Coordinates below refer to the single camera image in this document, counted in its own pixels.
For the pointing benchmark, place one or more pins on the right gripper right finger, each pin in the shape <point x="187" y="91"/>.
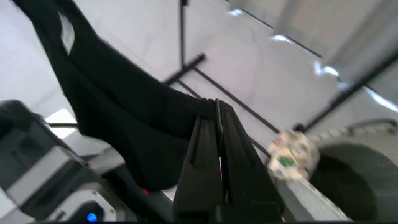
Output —
<point x="248" y="186"/>

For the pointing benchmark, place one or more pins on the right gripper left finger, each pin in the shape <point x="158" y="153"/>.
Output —
<point x="199" y="186"/>

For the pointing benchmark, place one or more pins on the black garment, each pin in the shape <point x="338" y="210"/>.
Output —
<point x="124" y="109"/>

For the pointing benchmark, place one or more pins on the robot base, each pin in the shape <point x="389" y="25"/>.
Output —
<point x="46" y="180"/>

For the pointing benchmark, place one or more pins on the white laundry basket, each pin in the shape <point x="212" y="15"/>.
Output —
<point x="357" y="186"/>

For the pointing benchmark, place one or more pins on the black clothes rack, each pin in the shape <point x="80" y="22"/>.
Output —
<point x="183" y="31"/>

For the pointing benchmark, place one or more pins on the cream printed garment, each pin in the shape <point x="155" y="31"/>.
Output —
<point x="292" y="155"/>

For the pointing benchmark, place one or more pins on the white curtain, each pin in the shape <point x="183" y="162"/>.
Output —
<point x="342" y="25"/>

